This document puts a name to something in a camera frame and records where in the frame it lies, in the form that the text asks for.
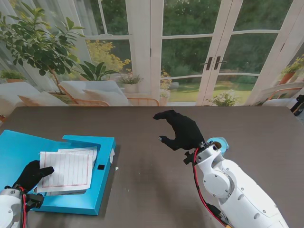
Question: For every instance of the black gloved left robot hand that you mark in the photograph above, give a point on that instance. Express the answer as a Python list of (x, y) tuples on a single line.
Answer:
[(29, 175)]

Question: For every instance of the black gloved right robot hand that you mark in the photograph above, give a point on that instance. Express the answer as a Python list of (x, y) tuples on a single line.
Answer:
[(187, 133)]

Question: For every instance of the blue file box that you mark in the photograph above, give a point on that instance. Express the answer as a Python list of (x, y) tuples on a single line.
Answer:
[(23, 147)]

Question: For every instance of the blue label roll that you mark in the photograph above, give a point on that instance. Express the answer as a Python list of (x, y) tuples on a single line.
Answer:
[(224, 142)]

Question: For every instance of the white peeled label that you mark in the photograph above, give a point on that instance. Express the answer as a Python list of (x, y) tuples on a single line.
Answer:
[(112, 155)]

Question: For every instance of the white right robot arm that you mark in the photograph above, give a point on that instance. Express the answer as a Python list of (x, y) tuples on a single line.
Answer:
[(237, 185)]

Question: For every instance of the printed garden window backdrop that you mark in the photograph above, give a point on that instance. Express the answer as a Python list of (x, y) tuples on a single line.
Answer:
[(185, 47)]

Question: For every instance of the black stand equipment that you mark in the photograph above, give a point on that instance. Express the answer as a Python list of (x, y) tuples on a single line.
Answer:
[(298, 104)]

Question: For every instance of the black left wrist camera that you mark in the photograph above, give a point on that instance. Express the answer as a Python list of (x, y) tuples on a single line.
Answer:
[(35, 202)]

